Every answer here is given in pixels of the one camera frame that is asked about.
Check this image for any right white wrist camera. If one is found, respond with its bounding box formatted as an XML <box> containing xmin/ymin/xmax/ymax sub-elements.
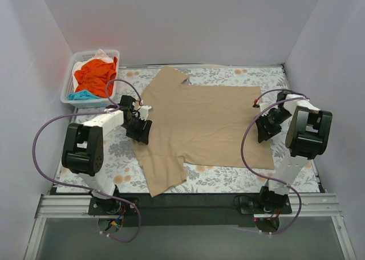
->
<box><xmin>253</xmin><ymin>98</ymin><xmax>270</xmax><ymax>117</ymax></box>

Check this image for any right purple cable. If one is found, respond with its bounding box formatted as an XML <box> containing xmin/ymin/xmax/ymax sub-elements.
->
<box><xmin>241</xmin><ymin>89</ymin><xmax>310</xmax><ymax>235</ymax></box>

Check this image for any beige t shirt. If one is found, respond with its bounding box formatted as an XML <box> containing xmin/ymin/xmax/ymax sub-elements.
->
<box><xmin>132</xmin><ymin>67</ymin><xmax>274</xmax><ymax>197</ymax></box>

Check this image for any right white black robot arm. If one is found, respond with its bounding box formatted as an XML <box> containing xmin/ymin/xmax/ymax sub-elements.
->
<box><xmin>255</xmin><ymin>89</ymin><xmax>332</xmax><ymax>212</ymax></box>

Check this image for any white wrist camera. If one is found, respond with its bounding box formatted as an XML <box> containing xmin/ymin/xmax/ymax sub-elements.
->
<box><xmin>135</xmin><ymin>100</ymin><xmax>153</xmax><ymax>121</ymax></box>
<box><xmin>253</xmin><ymin>98</ymin><xmax>270</xmax><ymax>117</ymax></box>

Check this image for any white plastic laundry basket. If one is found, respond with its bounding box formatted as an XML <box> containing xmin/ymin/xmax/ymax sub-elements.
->
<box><xmin>60</xmin><ymin>49</ymin><xmax>120</xmax><ymax>108</ymax></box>

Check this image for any teal t shirt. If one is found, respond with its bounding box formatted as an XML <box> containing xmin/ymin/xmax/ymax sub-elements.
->
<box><xmin>68</xmin><ymin>90</ymin><xmax>100</xmax><ymax>100</ymax></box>

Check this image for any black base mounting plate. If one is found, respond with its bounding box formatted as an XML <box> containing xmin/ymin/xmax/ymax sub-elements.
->
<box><xmin>88</xmin><ymin>193</ymin><xmax>292</xmax><ymax>227</ymax></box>

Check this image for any white t shirt in basket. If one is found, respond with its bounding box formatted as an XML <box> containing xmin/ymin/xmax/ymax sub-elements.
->
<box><xmin>94</xmin><ymin>48</ymin><xmax>113</xmax><ymax>63</ymax></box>

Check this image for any aluminium frame rail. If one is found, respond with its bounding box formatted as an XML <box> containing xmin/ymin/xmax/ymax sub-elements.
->
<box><xmin>25</xmin><ymin>194</ymin><xmax>356</xmax><ymax>259</ymax></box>

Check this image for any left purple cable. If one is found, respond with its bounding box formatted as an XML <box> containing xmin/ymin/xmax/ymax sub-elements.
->
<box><xmin>31</xmin><ymin>79</ymin><xmax>143</xmax><ymax>243</ymax></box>

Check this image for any purple cable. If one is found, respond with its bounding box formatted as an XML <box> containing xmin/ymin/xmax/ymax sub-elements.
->
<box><xmin>31</xmin><ymin>79</ymin><xmax>143</xmax><ymax>243</ymax></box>
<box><xmin>241</xmin><ymin>89</ymin><xmax>310</xmax><ymax>235</ymax></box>

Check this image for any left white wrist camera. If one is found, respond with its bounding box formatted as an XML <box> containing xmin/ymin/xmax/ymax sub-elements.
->
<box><xmin>135</xmin><ymin>100</ymin><xmax>153</xmax><ymax>121</ymax></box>

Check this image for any orange t shirt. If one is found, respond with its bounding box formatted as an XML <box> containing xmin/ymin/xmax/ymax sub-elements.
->
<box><xmin>74</xmin><ymin>56</ymin><xmax>118</xmax><ymax>98</ymax></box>

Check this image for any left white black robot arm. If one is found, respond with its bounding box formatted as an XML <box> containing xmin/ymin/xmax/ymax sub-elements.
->
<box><xmin>62</xmin><ymin>95</ymin><xmax>152</xmax><ymax>214</ymax></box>

